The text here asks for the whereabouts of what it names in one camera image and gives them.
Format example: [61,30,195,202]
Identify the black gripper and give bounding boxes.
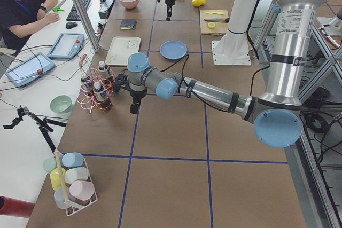
[165,0,175,21]
[130,90,146,114]

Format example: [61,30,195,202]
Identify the blue round plate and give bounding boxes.
[159,41,188,60]

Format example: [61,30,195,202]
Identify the front dark drink bottle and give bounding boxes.
[94,82,112,109]

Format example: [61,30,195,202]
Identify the dark drink bottle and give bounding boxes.
[81,76,94,92]
[94,82,112,109]
[98,61,114,86]

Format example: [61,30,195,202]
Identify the rear dark drink bottle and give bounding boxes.
[98,61,114,86]

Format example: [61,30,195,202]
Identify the wooden cutting board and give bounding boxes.
[200,9,229,35]

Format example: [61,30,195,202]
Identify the left dark drink bottle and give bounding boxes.
[81,76,94,92]

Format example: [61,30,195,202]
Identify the yellow plastic knife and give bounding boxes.
[204,11,225,15]

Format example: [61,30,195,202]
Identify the cream rectangular tray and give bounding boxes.
[105,36,141,66]

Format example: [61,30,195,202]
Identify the green bowl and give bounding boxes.
[50,95,72,114]

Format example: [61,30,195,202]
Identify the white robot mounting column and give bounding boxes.
[212,0,259,66]

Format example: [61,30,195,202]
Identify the white cup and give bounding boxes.
[65,167,89,184]

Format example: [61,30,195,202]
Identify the far blue tablet pendant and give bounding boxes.
[47,33,85,60]

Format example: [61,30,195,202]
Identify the blue tablet pendant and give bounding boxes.
[47,33,85,60]
[5,52,55,87]

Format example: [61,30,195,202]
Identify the black keyboard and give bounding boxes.
[66,0,92,21]

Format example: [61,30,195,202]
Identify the pink cup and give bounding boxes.
[69,180,95,201]

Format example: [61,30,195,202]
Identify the mint green cup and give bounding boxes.
[42,158,57,174]

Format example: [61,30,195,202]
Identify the yellow cup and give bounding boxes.
[50,168,61,191]

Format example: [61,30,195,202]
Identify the black computer mouse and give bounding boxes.
[65,22,78,29]

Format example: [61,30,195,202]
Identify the green clamp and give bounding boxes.
[52,6,65,13]

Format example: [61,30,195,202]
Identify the near blue tablet pendant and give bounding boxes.
[5,52,55,87]

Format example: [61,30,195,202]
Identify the light blue lower cup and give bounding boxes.
[54,187,76,209]

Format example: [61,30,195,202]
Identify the person in black shirt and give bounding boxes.
[1,0,59,52]

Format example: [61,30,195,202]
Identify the red cylinder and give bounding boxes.
[1,196,35,218]

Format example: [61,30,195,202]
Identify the copper wire bottle rack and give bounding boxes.
[76,54,115,113]

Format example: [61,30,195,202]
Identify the black camera tripod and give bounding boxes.
[3,106,67,155]

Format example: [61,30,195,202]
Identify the white wire cup basket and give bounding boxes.
[54,150,98,216]

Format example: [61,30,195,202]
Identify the aluminium frame post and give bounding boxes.
[72,0,100,53]

